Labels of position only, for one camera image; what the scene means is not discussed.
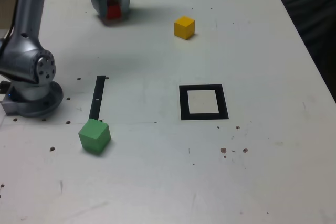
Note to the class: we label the red cube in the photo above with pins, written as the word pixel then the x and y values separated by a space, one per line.
pixel 114 11

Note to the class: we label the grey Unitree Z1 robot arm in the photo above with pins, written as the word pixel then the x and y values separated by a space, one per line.
pixel 26 51

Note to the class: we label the person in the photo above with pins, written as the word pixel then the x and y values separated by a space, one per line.
pixel 315 11

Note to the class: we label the yellow cube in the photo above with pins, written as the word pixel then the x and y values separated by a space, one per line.
pixel 183 28

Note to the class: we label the black tape strip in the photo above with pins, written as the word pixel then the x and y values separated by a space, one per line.
pixel 95 103

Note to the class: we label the black tape square outline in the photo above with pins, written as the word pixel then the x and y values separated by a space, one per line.
pixel 183 103

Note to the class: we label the black base plug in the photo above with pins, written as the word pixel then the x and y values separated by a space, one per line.
pixel 3 87

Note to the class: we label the green cube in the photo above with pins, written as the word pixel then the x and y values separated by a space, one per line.
pixel 93 137

